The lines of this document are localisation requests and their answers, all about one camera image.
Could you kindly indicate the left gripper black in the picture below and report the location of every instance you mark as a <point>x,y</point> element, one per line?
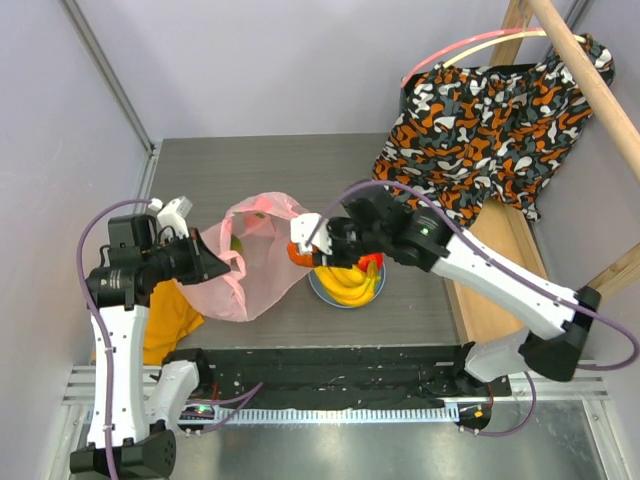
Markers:
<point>203,263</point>

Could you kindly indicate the pink plastic bag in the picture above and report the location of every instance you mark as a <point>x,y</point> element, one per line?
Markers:
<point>263,273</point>

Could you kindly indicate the yellow banana bunch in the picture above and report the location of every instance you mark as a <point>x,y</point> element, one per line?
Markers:
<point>350,285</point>

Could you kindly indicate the orange tangerine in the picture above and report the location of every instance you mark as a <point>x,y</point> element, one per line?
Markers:
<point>305,260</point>

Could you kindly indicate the red orange persimmon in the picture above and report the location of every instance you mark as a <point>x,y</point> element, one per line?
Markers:
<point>366,260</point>

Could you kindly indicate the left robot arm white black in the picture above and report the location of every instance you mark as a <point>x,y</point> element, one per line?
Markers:
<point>132,436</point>

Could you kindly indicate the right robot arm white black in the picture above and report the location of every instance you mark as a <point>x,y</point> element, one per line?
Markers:
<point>556,319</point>

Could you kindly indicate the green lime fruit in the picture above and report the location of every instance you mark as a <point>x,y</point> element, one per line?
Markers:
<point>236,244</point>

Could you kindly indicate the orange cloth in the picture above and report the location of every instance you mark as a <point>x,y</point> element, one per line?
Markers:
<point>171,318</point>

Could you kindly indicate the blue plate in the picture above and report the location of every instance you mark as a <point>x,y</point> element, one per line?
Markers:
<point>350,300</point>

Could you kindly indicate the patterned camouflage cloth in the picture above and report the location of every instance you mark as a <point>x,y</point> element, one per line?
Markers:
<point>467,135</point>

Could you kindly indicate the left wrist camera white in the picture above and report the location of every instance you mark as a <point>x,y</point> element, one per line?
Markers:
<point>172,215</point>

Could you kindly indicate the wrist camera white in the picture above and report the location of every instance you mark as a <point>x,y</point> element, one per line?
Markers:
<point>309,232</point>
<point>172,215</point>

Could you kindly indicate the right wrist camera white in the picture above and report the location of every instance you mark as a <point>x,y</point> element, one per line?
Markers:
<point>309,232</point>

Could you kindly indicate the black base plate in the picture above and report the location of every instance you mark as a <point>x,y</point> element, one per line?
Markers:
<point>330,372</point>

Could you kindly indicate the aluminium rail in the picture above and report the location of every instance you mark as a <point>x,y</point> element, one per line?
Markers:
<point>382,422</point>

